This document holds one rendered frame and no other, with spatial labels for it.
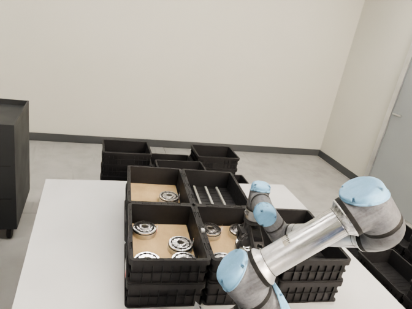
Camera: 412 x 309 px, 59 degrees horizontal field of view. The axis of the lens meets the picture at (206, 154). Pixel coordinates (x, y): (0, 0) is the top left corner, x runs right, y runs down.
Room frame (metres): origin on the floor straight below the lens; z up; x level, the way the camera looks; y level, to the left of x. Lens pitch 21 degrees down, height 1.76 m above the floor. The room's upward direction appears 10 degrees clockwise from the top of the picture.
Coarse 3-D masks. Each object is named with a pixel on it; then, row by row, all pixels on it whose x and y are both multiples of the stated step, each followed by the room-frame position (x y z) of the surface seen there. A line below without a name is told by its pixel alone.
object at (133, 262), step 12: (132, 204) 1.40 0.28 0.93; (144, 204) 1.42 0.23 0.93; (156, 204) 1.44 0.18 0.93; (168, 204) 1.45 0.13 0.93; (180, 204) 1.47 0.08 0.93; (132, 240) 1.14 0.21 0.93; (204, 240) 1.22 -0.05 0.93; (132, 252) 1.07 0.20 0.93; (132, 264) 1.03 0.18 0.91; (144, 264) 1.04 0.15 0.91; (156, 264) 1.05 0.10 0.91; (168, 264) 1.06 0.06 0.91; (180, 264) 1.08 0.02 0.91; (192, 264) 1.09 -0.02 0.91; (204, 264) 1.10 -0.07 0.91
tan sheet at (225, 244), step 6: (222, 228) 1.50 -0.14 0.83; (228, 228) 1.50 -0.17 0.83; (222, 234) 1.44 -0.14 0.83; (228, 234) 1.45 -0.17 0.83; (216, 240) 1.39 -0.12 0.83; (222, 240) 1.39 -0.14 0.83; (228, 240) 1.40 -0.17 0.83; (234, 240) 1.41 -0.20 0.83; (216, 246) 1.34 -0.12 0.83; (222, 246) 1.35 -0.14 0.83; (228, 246) 1.36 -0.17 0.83; (216, 252) 1.30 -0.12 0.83; (222, 252) 1.31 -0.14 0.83; (228, 252) 1.32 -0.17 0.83
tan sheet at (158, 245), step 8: (160, 224) 1.43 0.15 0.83; (168, 224) 1.44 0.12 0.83; (176, 224) 1.46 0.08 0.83; (160, 232) 1.37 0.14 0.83; (168, 232) 1.38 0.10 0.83; (176, 232) 1.39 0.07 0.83; (184, 232) 1.40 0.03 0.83; (136, 240) 1.28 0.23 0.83; (144, 240) 1.29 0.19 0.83; (152, 240) 1.30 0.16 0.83; (160, 240) 1.31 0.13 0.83; (168, 240) 1.32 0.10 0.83; (136, 248) 1.23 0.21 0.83; (144, 248) 1.24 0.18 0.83; (152, 248) 1.25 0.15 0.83; (160, 248) 1.26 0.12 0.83; (160, 256) 1.21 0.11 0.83; (168, 256) 1.22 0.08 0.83
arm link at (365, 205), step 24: (360, 192) 0.89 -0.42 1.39; (384, 192) 0.88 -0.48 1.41; (336, 216) 0.88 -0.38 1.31; (360, 216) 0.86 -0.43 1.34; (384, 216) 0.86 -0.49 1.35; (288, 240) 0.88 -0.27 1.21; (312, 240) 0.86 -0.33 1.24; (336, 240) 0.87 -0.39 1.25; (240, 264) 0.85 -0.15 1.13; (264, 264) 0.85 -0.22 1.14; (288, 264) 0.85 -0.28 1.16; (240, 288) 0.82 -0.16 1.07; (264, 288) 0.84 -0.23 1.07
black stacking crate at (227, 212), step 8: (200, 208) 1.49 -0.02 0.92; (208, 208) 1.50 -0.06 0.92; (216, 208) 1.51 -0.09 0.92; (200, 216) 1.49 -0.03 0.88; (208, 216) 1.50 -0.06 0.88; (216, 216) 1.51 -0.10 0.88; (224, 216) 1.52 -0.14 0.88; (232, 216) 1.53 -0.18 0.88; (240, 216) 1.54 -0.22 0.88; (216, 224) 1.51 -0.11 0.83; (224, 224) 1.52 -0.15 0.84; (264, 232) 1.38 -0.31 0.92; (264, 240) 1.36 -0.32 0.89; (208, 272) 1.15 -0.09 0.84; (216, 272) 1.12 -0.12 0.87; (208, 280) 1.12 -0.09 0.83; (216, 280) 1.13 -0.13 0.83
